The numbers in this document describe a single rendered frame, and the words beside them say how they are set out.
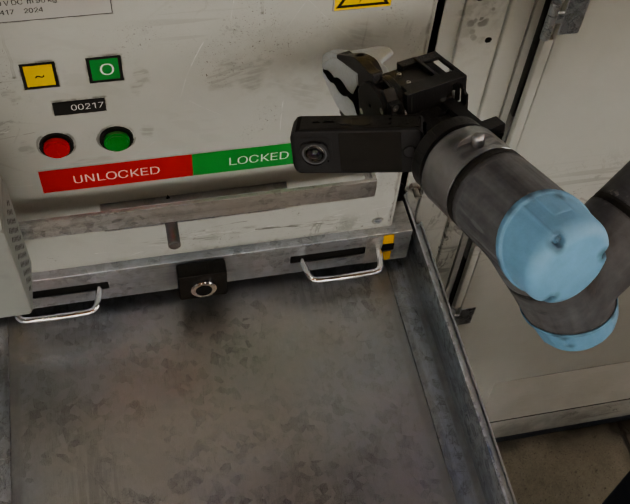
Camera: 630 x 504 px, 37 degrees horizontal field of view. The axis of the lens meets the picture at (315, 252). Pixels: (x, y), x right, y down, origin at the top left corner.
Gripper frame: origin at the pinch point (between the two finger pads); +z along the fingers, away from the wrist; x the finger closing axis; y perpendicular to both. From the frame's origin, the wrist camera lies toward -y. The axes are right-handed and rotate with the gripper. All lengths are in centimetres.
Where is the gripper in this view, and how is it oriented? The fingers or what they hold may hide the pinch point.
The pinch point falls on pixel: (324, 66)
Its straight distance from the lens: 92.8
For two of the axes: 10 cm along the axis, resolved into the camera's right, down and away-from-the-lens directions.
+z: -4.5, -5.7, 6.9
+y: 8.9, -3.4, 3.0
